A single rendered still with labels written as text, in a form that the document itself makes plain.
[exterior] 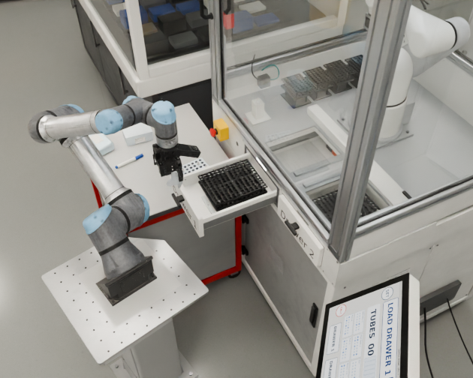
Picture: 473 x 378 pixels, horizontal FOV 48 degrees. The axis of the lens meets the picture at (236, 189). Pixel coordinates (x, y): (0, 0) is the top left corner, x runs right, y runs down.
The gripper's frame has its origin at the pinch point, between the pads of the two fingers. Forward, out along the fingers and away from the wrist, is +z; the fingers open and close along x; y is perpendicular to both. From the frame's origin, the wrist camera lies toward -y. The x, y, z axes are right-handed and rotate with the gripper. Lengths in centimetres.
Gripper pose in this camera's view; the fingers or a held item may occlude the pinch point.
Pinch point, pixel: (178, 181)
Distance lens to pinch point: 199.7
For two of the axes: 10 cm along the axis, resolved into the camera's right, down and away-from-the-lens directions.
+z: 0.1, 6.9, 7.2
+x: 4.5, 6.4, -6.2
